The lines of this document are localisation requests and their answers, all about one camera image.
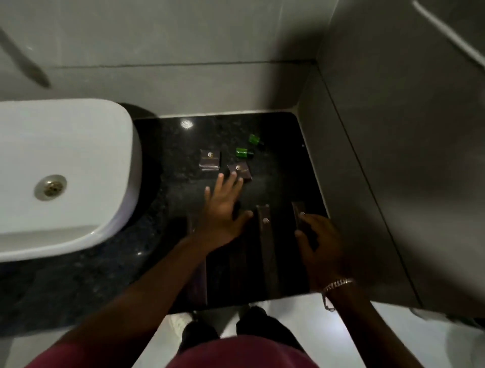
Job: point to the white ceramic fixture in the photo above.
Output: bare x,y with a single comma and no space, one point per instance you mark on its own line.
454,341

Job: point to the white ceramic sink basin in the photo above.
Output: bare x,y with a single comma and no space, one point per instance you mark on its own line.
75,159

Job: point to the long brown box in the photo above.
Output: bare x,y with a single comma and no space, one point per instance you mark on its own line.
298,207
268,250
198,282

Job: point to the person's maroon shirt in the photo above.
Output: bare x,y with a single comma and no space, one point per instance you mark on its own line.
246,356

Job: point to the person's left hand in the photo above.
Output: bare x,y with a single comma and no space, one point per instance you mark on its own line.
219,220

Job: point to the metal towel bar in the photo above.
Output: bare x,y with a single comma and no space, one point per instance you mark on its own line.
447,32

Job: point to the person's right hand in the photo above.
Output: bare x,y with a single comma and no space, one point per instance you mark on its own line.
327,254

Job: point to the metal sink drain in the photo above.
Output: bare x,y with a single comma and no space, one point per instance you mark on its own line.
50,187

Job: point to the small green bottle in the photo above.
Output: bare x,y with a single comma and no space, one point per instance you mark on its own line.
244,152
255,140

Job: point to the person's right thumb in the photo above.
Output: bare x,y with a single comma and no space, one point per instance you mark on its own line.
302,242

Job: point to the person's left thumb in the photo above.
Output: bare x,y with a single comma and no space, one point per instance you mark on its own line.
243,218

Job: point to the person's left forearm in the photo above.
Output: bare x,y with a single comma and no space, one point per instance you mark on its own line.
151,295

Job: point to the person's dark trousers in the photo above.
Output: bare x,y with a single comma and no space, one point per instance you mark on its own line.
265,328

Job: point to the person's left middle finger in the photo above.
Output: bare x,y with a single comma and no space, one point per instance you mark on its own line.
232,182

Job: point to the person's right forearm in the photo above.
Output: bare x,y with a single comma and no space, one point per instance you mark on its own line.
365,330

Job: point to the person's left little finger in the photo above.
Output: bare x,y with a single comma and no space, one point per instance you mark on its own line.
208,195

